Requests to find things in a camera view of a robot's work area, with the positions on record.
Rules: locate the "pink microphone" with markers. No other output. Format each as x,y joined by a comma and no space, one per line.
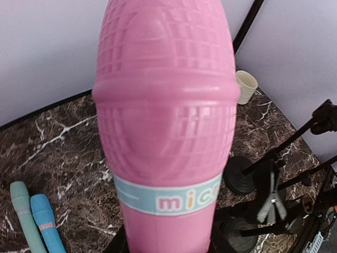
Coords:
166,97

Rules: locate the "blue microphone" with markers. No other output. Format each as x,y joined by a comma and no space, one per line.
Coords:
44,218

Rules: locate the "mint green microphone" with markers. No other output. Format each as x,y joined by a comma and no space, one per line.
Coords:
22,205

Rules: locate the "black mic stand cream mic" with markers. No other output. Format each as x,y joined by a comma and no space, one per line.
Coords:
270,212

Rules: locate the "beige mug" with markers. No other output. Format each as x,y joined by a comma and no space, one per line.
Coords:
248,85

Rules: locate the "right black frame post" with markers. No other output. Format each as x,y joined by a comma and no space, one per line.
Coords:
247,23

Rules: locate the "white slotted cable duct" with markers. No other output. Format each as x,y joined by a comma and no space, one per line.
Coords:
315,245

